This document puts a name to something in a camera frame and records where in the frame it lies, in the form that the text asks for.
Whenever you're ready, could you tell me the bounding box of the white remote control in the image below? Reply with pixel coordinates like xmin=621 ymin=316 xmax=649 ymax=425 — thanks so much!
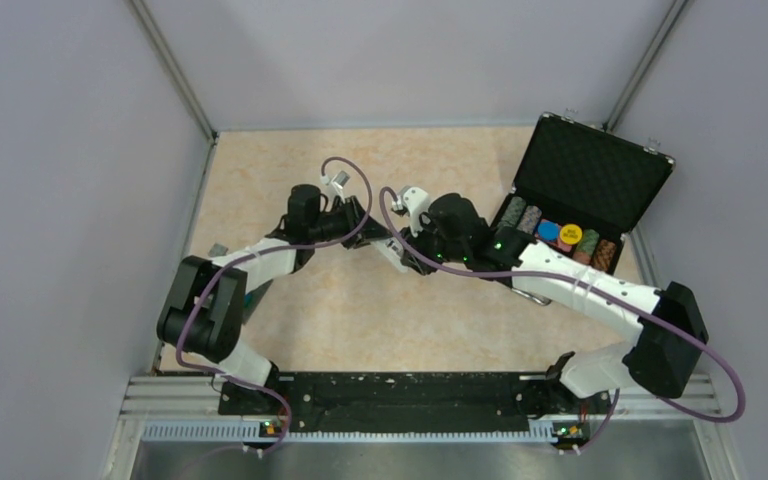
xmin=371 ymin=238 xmax=409 ymax=273

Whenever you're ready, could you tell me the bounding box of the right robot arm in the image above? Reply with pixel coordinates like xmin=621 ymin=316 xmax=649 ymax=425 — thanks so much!
xmin=392 ymin=187 xmax=708 ymax=412

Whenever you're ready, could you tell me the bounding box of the black aluminium case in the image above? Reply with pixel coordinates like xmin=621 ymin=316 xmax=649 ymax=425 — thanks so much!
xmin=489 ymin=112 xmax=675 ymax=274

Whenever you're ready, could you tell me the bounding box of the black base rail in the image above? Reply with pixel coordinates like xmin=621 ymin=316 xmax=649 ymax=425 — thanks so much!
xmin=218 ymin=371 xmax=610 ymax=437

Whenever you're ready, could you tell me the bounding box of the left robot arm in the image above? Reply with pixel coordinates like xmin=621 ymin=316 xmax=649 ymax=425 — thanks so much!
xmin=156 ymin=184 xmax=391 ymax=414

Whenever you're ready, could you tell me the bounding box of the yellow round chip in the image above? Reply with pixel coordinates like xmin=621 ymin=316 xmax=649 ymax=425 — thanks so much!
xmin=558 ymin=223 xmax=583 ymax=245

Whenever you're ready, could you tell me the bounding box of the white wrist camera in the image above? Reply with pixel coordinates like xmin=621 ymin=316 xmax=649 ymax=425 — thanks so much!
xmin=391 ymin=186 xmax=431 ymax=237
xmin=320 ymin=170 xmax=351 ymax=203

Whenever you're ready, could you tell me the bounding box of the blue round chip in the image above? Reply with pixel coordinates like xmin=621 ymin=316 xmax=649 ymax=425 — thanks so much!
xmin=536 ymin=221 xmax=561 ymax=242

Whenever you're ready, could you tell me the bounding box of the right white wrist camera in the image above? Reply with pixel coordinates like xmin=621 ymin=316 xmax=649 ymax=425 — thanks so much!
xmin=391 ymin=186 xmax=431 ymax=237

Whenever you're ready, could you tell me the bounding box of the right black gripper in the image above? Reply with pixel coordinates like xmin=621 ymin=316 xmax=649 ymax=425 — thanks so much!
xmin=399 ymin=213 xmax=470 ymax=276

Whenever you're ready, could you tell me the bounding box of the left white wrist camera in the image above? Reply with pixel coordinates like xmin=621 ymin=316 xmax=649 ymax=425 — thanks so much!
xmin=320 ymin=170 xmax=351 ymax=203

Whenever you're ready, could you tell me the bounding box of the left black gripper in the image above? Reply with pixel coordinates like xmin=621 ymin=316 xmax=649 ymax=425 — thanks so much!
xmin=309 ymin=195 xmax=392 ymax=249

